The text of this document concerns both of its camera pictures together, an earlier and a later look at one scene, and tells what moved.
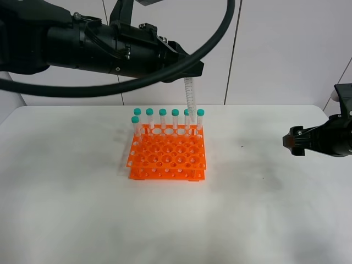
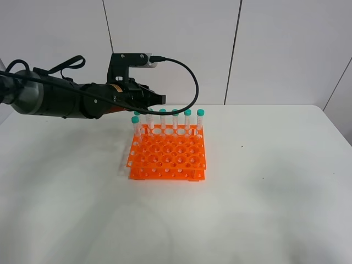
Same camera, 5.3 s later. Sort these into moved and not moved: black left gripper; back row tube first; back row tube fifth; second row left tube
Moved: black left gripper
Not moved: second row left tube; back row tube fifth; back row tube first
